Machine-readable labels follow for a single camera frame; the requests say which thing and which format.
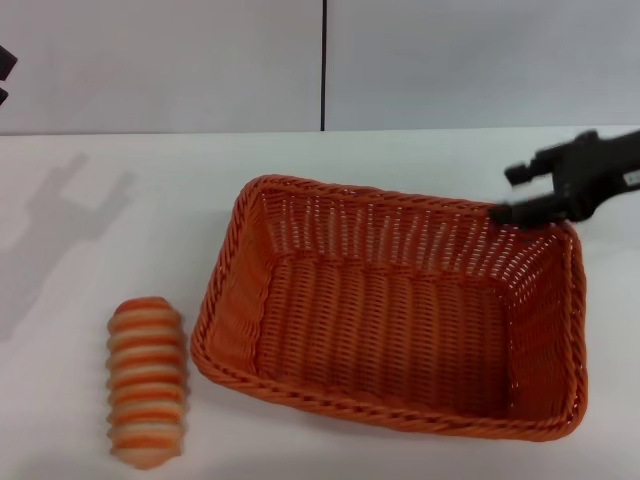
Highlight orange woven plastic basket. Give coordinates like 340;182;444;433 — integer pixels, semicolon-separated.
189;173;590;444

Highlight orange cream striped bread roll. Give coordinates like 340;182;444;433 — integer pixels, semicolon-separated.
105;295;190;471

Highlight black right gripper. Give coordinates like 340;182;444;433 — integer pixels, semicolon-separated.
488;127;640;230

